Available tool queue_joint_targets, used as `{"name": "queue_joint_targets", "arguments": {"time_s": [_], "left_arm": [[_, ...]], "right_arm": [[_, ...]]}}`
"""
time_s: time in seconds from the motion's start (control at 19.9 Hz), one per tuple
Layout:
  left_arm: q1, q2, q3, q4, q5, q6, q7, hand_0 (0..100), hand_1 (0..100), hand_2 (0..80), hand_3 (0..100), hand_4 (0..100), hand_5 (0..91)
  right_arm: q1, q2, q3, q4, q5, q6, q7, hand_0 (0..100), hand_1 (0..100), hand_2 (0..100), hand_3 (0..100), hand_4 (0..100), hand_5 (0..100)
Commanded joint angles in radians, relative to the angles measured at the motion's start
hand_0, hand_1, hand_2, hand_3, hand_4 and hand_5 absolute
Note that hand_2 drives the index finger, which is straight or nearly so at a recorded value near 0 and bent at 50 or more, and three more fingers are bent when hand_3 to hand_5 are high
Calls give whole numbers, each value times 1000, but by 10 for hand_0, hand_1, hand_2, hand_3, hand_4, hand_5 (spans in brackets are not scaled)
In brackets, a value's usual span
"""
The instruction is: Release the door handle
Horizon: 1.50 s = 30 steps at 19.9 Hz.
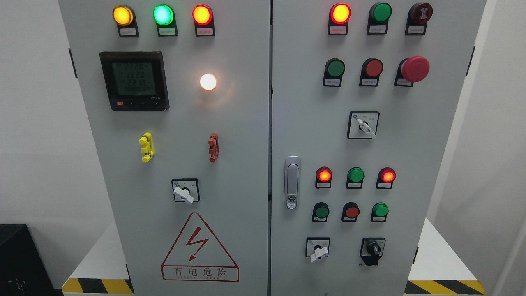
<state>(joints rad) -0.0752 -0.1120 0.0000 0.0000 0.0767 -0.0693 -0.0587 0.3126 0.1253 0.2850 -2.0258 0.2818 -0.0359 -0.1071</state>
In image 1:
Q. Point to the silver door handle lock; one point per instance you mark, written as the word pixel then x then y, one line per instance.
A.
pixel 292 165

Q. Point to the grey left cabinet door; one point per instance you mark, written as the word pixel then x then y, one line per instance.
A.
pixel 234 189

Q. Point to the grey cabinet door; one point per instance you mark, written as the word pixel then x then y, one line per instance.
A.
pixel 234 189
pixel 311 121

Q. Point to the grey right cabinet door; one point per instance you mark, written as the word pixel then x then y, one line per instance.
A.
pixel 311 121

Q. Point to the orange-red indicator light left door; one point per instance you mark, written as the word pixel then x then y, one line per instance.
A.
pixel 204 20

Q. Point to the red-brown plastic clip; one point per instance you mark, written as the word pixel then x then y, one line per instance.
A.
pixel 213 147

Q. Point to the red lit indicator lower left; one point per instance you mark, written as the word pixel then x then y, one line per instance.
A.
pixel 323 178

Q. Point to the red lit indicator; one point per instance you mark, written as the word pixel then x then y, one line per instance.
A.
pixel 385 178
pixel 323 178
pixel 338 21

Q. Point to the green push button lower left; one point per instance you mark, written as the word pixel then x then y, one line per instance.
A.
pixel 320 212

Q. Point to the green push button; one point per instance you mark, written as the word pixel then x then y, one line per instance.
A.
pixel 333 73
pixel 320 212
pixel 379 212

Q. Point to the white glowing indicator light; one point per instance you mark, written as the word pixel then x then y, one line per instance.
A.
pixel 208 82

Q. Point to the green indicator lower middle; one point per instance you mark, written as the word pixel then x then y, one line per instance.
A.
pixel 355 177

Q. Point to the red push button lower middle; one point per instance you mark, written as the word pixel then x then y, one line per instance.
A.
pixel 350 212

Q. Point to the red push button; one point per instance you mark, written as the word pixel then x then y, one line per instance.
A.
pixel 370 72
pixel 350 212

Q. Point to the green push button upper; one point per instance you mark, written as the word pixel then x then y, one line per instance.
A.
pixel 333 73

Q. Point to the yellow plastic clip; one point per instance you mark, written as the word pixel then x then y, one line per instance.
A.
pixel 147 147

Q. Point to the red electric hazard warning sticker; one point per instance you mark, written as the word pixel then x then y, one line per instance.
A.
pixel 198 255

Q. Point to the red lit indicator lower right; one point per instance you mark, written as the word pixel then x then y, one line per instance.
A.
pixel 385 178

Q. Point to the green push button lower right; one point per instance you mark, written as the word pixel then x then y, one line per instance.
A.
pixel 379 212

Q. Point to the red push button upper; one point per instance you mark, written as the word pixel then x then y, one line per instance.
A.
pixel 370 72

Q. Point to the black digital power meter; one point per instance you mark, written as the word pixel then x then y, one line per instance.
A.
pixel 135 81

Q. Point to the red lit indicator top right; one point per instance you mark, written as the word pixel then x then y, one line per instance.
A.
pixel 338 21

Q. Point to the green lit indicator light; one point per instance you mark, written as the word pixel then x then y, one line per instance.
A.
pixel 165 20

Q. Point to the red emergency stop mushroom button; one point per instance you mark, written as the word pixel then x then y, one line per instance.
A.
pixel 412 70

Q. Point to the green indicator top right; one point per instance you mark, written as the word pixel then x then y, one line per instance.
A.
pixel 379 15

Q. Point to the yellow indicator light top left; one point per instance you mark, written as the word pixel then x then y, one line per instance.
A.
pixel 125 20

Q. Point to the dark red buzzer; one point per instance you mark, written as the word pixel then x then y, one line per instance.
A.
pixel 418 16

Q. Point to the white platform with hazard stripes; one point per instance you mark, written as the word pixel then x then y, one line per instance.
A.
pixel 437 270

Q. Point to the black box bottom left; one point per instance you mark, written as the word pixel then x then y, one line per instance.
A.
pixel 22 272

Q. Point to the white selector switch left door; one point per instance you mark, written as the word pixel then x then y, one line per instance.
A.
pixel 185 190

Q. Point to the white selector switch upper right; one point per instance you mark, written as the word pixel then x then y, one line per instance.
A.
pixel 363 125

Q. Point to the white selector switch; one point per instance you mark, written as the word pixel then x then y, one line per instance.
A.
pixel 317 248
pixel 363 125

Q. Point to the white selector switch lower right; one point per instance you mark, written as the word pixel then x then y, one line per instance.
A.
pixel 317 248

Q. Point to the black rotary selector switch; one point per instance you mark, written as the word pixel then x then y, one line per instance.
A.
pixel 371 250

